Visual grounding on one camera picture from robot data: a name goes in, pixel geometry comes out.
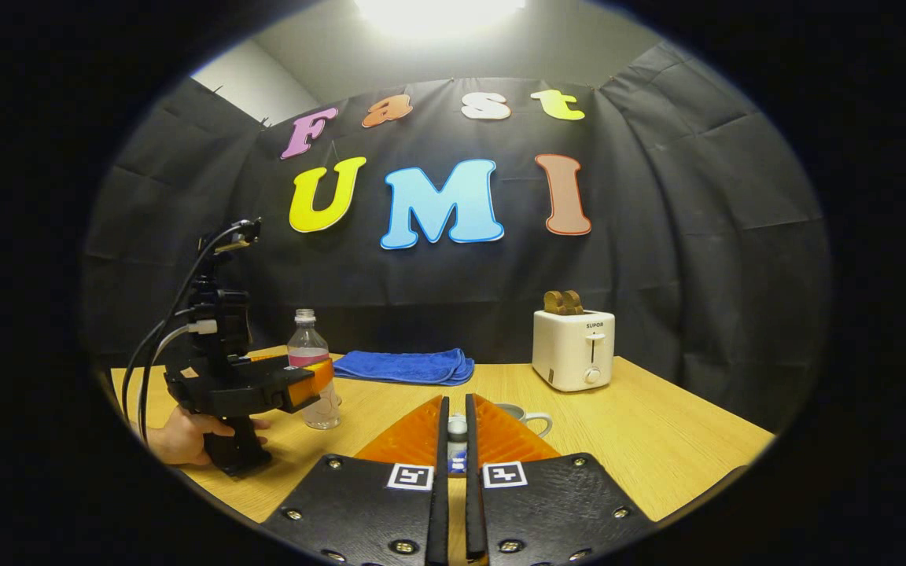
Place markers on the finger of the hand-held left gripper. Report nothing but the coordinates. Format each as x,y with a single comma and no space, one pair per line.
310,381
268,358

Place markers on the blue folded towel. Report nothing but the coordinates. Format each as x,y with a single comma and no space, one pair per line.
406,365

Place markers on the clear water bottle pink label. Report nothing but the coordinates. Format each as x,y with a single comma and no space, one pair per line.
307,338

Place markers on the black backdrop cloth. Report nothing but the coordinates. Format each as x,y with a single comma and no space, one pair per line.
697,236

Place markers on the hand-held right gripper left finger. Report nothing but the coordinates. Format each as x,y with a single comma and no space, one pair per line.
441,503

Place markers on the white blue teacup lid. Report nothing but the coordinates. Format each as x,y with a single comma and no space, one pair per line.
457,428

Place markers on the white toaster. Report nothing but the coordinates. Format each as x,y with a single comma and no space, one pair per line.
571,350

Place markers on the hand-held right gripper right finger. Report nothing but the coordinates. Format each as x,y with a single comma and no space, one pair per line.
473,503

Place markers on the white blue teacup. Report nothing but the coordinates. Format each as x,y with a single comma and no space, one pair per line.
528,417

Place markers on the brown toast slice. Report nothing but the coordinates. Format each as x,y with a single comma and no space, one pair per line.
553,303
573,303

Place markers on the ceiling light panel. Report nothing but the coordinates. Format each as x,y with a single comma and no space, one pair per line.
437,12

